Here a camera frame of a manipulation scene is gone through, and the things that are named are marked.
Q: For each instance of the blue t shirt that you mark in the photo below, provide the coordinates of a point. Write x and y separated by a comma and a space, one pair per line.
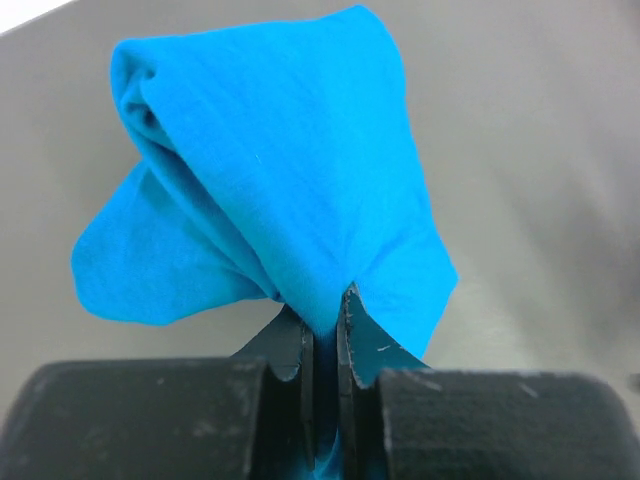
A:
277, 161

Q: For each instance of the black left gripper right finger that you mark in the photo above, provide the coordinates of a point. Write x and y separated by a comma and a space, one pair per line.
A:
400, 419

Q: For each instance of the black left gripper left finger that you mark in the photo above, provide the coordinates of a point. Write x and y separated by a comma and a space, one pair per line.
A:
246, 416

